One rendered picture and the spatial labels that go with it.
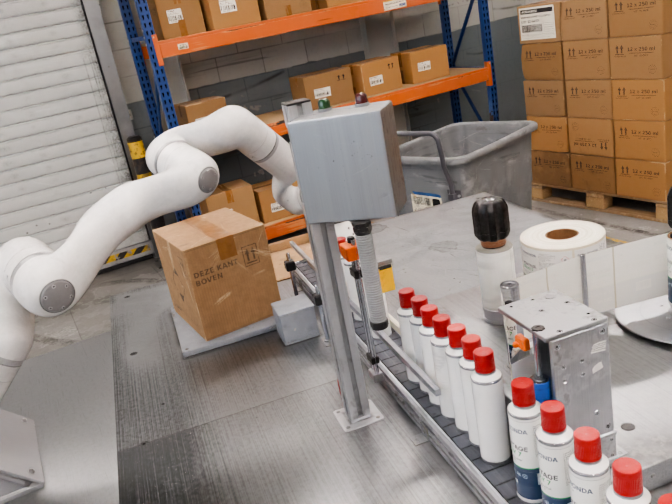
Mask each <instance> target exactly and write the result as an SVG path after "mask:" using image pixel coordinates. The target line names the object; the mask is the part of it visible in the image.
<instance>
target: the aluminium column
mask: <svg viewBox="0 0 672 504"><path fill-rule="evenodd" d="M310 101H311V100H310V99H307V98H300V99H296V100H291V101H287V102H282V103H281V105H282V110H283V115H284V120H285V124H286V127H287V128H288V122H290V121H291V120H293V119H295V118H296V117H298V116H299V115H307V114H311V113H313V110H312V105H311V102H310ZM289 144H290V149H291V154H292V158H293V163H294V168H295V173H296V178H297V183H298V187H299V190H301V188H300V183H299V178H298V173H297V169H296V164H295V159H294V154H293V149H292V144H291V142H289ZM302 207H303V212H304V217H305V221H306V226H307V231H308V236H309V241H310V246H311V250H312V255H313V260H314V265H315V270H316V275H317V280H318V284H319V289H320V294H321V299H322V304H323V309H324V313H325V318H326V323H327V328H328V333H329V338H330V343H331V347H332V352H333V357H334V362H335V367H336V372H337V376H338V381H339V386H340V391H341V396H342V401H343V406H344V410H345V414H346V415H347V417H348V418H349V420H350V421H351V423H354V422H356V421H359V420H362V419H365V418H368V417H371V412H370V407H369V402H368V397H367V391H366V386H365V381H364V376H363V371H362V365H361V360H360V355H359V350H358V345H357V339H356V334H355V329H354V324H353V318H352V313H351V308H350V303H349V298H348V292H347V287H346V282H345V277H344V272H343V266H342V261H341V256H340V251H339V246H338V240H337V235H336V230H335V225H334V222H332V223H321V224H308V222H307V217H306V212H305V208H304V203H302Z"/></svg>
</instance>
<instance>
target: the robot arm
mask: <svg viewBox="0 0 672 504"><path fill-rule="evenodd" d="M233 150H238V151H240V152H241V153H242V154H244V155H245V156H247V157H248V158H249V159H251V160H252V161H253V162H255V163H256V164H258V165H259V166H260V167H262V168H263V169H265V170H266V171H267V172H269V173H270V174H272V175H273V178H272V193H273V197H274V199H275V200H276V202H277V203H278V204H279V205H280V206H282V207H283V208H284V209H286V210H287V211H288V212H290V213H292V214H295V215H302V214H304V212H303V207H302V203H303V202H302V197H301V192H300V190H299V187H294V186H292V185H291V184H293V183H294V182H295V181H296V180H297V178H296V173H295V168H294V163H293V158H292V154H291V149H290V144H289V143H288V142H286V141H285V140H284V139H283V138H282V137H280V136H279V135H278V134H277V133H276V132H275V131H273V130H272V129H271V128H270V127H268V126H267V125H266V124H265V123H263V122H262V121H261V120H260V119H259V118H257V117H256V116H255V115H254V114H252V113H251V112H250V111H248V110H247V109H245V108H243V107H240V106H236V105H230V106H226V107H223V108H221V109H219V110H217V111H215V112H214V113H212V114H210V115H209V116H207V117H205V118H203V119H201V120H199V121H196V122H193V123H190V124H186V125H182V126H178V127H175V128H172V129H170V130H168V131H166V132H164V133H162V134H161V135H159V136H158V137H157V138H155V139H154V140H153V141H152V142H151V144H150V145H149V147H148V148H147V151H146V163H147V166H148V168H149V170H150V171H151V172H152V173H153V174H154V175H153V176H149V177H146V178H143V179H139V180H135V181H131V182H128V183H125V184H123V185H121V186H119V187H117V188H115V189H114V190H112V191H111V192H110V193H108V194H107V195H105V196H104V197H103V198H102V199H100V200H99V201H98V202H96V203H95V204H94V205H93V206H92V207H91V208H90V209H88V210H87V211H86V212H85V214H84V215H83V216H82V217H81V218H80V220H79V221H78V223H77V224H76V226H75V228H74V230H73V232H72V234H71V235H70V236H69V238H68V239H67V240H66V242H65V243H64V244H63V245H62V246H61V247H60V248H59V249H57V250H56V251H54V250H53V249H51V248H50V247H49V246H48V245H46V244H45V243H44V242H42V241H41V240H38V239H36V238H33V237H17V238H14V239H11V240H9V241H8V242H6V243H5V244H4V245H3V246H2V247H1V248H0V402H1V400H2V398H3V397H4V395H5V393H6V391H7V390H8V388H9V386H10V384H11V383H12V381H13V379H14V377H15V376H16V374H17V372H18V370H19V369H20V367H21V365H22V363H23V362H24V360H25V358H26V357H27V355H28V353H29V351H30V349H31V347H32V344H33V340H34V325H35V315H38V316H42V317H53V316H57V315H60V314H63V313H65V312H66V311H68V310H69V309H71V308H72V307H73V306H74V305H75V304H76V303H77V302H78V301H79V300H80V299H81V298H82V296H83V295H84V294H85V292H86V291H87V289H88V288H89V286H90V285H91V283H92V282H93V280H94V278H95V277H96V275H97V274H98V272H99V270H100V269H101V267H102V265H103V264H104V263H105V261H106V260H107V258H108V257H109V256H110V255H111V253H112V252H113V251H114V250H115V249H116V248H117V247H118V246H119V245H120V244H121V243H122V242H123V241H124V240H126V239H127V238H128V237H129V236H131V235H132V234H133V233H135V232H136V231H137V230H139V229H140V228H141V227H142V226H144V225H145V224H147V223H148V222H150V221H152V220H153V219H156V218H158V217H160V216H163V215H165V214H168V213H172V212H175V211H179V210H182V209H186V208H189V207H192V206H194V205H196V204H198V203H200V202H202V201H204V200H205V199H206V198H208V197H209V196H210V195H211V194H212V193H213V192H214V191H215V189H216V188H217V185H218V183H219V176H220V175H219V169H218V166H217V164H216V163H215V161H214V160H213V159H212V158H211V156H215V155H219V154H223V153H227V152H230V151H233ZM334 225H335V230H336V235H337V237H341V236H343V237H346V240H347V237H348V236H354V237H355V233H354V232H353V227H352V225H351V223H350V222H349V221H344V222H334Z"/></svg>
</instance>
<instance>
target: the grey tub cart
mask: <svg viewBox="0 0 672 504"><path fill-rule="evenodd" d="M537 129H538V124H537V122H535V121H476V122H458V123H453V124H449V125H446V126H444V127H442V128H440V129H437V130H435V131H433V132H432V131H397V136H421V137H418V138H416V139H414V140H411V141H409V142H406V143H404V144H401V145H399V150H400V156H401V163H402V169H403V176H404V182H405V189H406V195H407V202H406V203H405V205H404V207H403V208H402V210H401V211H400V213H399V215H398V216H400V215H403V214H407V213H410V212H414V211H417V210H421V209H425V208H428V207H432V206H435V205H439V204H443V203H446V202H450V201H453V200H457V199H461V198H464V197H468V196H471V195H475V194H478V193H482V192H486V193H489V194H491V195H494V196H498V197H502V198H503V199H504V200H507V201H510V202H512V203H515V204H518V205H520V206H523V207H526V208H528V209H531V210H532V158H531V132H533V131H535V130H537Z"/></svg>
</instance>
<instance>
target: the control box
mask: <svg viewBox="0 0 672 504"><path fill-rule="evenodd" d="M288 130H289V135H290V139H291V144H292V149H293V154H294V159H295V164H296V169H297V173H298V178H299V183H300V188H301V193H302V198H303V203H304V208H305V212H306V217H307V222H308V224H321V223H332V222H344V221H356V220H368V219H380V218H392V217H397V216H398V215H399V213H400V211H401V210H402V208H403V207H404V205H405V203H406V202H407V195H406V189H405V182H404V176H403V169H402V163H401V156H400V150H399V143H398V136H397V130H396V123H395V117H394V110H393V104H392V101H390V100H387V101H380V102H373V103H370V104H369V105H367V106H363V107H355V105H352V106H345V107H338V108H332V110H330V111H326V112H318V110H316V111H313V113H311V114H307V115H299V116H298V117H296V118H295V119H293V120H291V121H290V122H288Z"/></svg>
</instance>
